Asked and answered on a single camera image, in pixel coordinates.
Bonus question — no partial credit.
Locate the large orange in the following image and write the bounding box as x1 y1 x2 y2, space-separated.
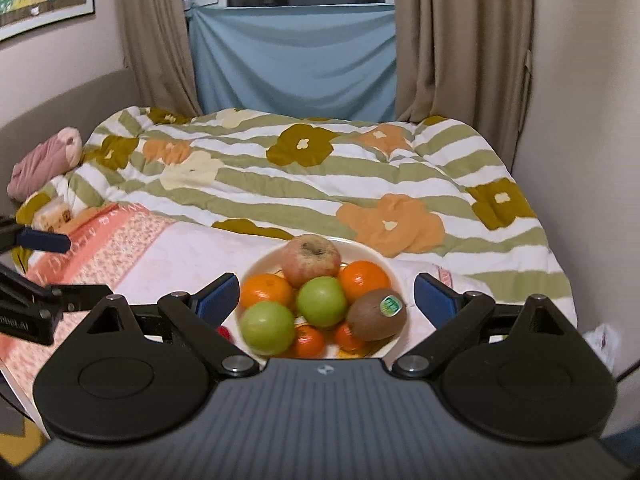
239 273 294 310

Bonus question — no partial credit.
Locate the green striped floral duvet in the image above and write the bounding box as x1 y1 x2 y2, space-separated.
17 106 576 318

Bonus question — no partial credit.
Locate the red cherry tomato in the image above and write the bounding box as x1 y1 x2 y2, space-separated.
216 326 233 342

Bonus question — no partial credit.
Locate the tissue pack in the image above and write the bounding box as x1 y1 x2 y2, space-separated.
32 197 73 232

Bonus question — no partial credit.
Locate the orange tangerine upper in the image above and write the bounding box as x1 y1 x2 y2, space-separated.
337 260 392 304

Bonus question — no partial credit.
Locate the large green apple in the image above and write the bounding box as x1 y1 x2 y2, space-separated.
240 301 296 356

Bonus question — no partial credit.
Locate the small tangerine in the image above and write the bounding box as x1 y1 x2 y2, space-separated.
333 322 370 356
291 324 326 359

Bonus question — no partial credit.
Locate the right beige curtain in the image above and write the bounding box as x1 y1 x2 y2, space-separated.
395 0 534 167

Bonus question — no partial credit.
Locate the pink plush pillow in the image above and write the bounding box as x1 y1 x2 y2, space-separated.
6 127 82 202

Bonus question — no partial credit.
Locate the small tangerine left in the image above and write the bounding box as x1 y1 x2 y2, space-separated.
291 324 326 359

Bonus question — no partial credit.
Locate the red yellow apple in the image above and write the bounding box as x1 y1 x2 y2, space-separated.
280 234 342 288

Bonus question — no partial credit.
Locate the left beige curtain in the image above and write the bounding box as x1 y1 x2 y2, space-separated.
115 0 202 117

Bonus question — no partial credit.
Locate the blue cloth under window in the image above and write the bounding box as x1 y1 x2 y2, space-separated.
188 4 396 122

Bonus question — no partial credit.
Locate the small green apple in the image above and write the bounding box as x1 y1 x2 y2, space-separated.
296 276 348 328

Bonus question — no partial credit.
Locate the beige curtain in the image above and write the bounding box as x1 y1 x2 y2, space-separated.
395 0 534 167
115 0 202 117

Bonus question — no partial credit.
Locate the small tangerine right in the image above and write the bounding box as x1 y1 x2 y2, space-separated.
333 322 370 356

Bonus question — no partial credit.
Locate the brown kiwi with sticker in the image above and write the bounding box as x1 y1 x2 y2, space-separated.
346 288 408 341

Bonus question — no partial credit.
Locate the grey upholstered headboard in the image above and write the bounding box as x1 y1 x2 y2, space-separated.
1 70 142 214

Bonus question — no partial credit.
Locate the white plastic bag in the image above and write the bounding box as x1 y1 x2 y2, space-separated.
582 323 620 372

